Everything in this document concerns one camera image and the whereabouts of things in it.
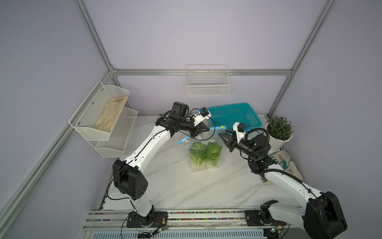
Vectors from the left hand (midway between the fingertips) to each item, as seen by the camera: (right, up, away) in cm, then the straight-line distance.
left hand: (206, 130), depth 75 cm
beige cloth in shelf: (-53, +9, +6) cm, 54 cm away
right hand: (+8, -2, 0) cm, 8 cm away
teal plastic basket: (+19, +11, +44) cm, 49 cm away
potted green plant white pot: (+47, 0, +15) cm, 49 cm away
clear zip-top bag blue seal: (0, -11, +6) cm, 13 cm away
